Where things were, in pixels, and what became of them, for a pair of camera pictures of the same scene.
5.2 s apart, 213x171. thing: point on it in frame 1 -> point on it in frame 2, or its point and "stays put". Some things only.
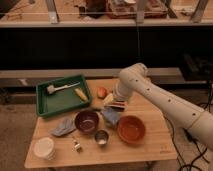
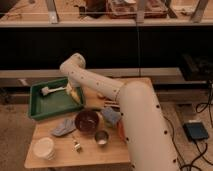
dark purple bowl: x=86 y=121 stays put
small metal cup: x=101 y=137 stays put
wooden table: x=106 y=131 stays put
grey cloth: x=67 y=125 stays put
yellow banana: x=80 y=94 -> x=74 y=93
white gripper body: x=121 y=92 -> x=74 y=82
